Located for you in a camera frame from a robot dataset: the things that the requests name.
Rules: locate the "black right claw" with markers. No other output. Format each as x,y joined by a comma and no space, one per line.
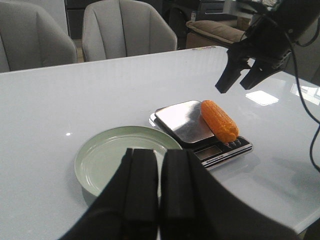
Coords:
266,42

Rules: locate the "left gripper black right claw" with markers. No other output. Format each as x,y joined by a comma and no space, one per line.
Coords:
195,206

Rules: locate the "left gripper black left claw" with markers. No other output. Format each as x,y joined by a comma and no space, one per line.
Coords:
127,208

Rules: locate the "orange corn cob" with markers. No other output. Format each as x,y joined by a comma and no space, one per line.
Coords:
222,126

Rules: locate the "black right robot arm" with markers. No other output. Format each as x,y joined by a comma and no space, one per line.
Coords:
303,13

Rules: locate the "beige cushioned bench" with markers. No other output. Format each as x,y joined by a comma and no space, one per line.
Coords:
205,33

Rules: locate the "pale green plate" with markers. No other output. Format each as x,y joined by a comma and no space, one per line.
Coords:
98,159

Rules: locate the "digital kitchen scale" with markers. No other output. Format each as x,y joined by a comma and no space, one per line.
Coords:
184,123

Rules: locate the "grey armchair right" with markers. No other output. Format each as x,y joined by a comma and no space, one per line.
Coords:
124,28

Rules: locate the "grey armchair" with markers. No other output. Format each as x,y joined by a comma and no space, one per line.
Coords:
30,38
124,28

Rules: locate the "grey armchair left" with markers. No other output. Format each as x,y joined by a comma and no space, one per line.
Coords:
30,38

